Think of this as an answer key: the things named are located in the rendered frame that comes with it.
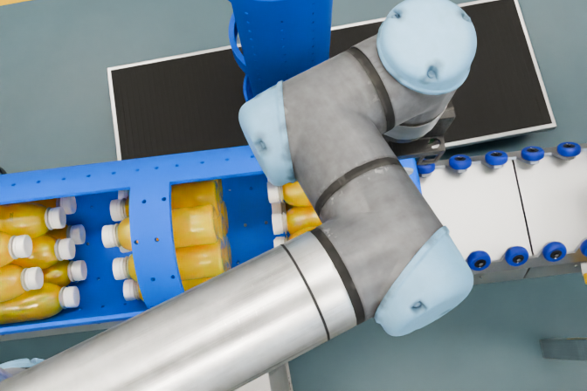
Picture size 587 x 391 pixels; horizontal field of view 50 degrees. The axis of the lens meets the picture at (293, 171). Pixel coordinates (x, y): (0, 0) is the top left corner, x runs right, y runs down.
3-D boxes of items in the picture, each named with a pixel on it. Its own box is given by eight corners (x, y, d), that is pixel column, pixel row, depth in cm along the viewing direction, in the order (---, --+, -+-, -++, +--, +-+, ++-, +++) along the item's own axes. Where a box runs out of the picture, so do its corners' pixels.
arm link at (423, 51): (352, 17, 48) (449, -31, 49) (344, 74, 59) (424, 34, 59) (405, 103, 46) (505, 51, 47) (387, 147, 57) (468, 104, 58)
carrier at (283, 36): (307, 44, 227) (232, 73, 225) (306, -132, 142) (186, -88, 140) (339, 113, 220) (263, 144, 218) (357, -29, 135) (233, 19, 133)
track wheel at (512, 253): (531, 250, 123) (528, 243, 125) (508, 253, 123) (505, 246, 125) (528, 266, 126) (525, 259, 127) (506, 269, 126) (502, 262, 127)
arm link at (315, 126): (286, 202, 45) (422, 132, 46) (223, 87, 50) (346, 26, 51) (300, 239, 52) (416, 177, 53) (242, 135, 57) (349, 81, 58)
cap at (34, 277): (31, 265, 114) (42, 264, 114) (35, 286, 115) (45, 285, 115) (23, 270, 111) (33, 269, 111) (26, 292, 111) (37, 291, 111)
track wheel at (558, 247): (569, 245, 123) (565, 238, 125) (547, 249, 123) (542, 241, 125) (566, 262, 126) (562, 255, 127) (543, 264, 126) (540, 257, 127)
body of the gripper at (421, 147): (435, 167, 73) (459, 135, 62) (361, 176, 73) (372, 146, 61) (424, 105, 75) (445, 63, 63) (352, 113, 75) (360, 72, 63)
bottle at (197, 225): (216, 204, 113) (118, 216, 114) (210, 202, 107) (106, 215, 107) (220, 243, 113) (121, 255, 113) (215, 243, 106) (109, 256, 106)
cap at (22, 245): (20, 262, 110) (31, 261, 110) (10, 250, 107) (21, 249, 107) (24, 243, 112) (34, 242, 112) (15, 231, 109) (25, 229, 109)
